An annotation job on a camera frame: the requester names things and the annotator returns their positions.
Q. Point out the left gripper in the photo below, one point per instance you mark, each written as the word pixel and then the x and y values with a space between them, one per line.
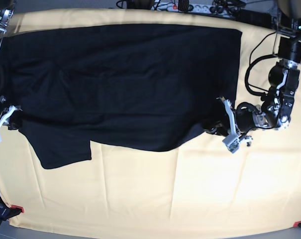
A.
pixel 247 117

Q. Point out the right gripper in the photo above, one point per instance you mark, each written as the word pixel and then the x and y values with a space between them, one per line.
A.
pixel 6 111

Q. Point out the dark navy T-shirt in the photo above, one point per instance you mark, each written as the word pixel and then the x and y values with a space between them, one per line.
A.
pixel 149 87

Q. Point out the yellow table cloth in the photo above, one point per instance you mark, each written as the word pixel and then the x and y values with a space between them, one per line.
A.
pixel 198 191

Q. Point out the black box on floor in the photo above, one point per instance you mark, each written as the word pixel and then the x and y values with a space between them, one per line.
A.
pixel 254 18

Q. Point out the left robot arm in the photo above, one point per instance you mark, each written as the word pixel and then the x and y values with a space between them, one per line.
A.
pixel 278 101

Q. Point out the white power strip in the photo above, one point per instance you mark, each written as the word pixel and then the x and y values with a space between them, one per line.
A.
pixel 193 8

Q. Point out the left red-black table clamp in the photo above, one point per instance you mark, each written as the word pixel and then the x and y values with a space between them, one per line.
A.
pixel 7 213

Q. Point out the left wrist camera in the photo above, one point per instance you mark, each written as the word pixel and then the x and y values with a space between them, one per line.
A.
pixel 232 142

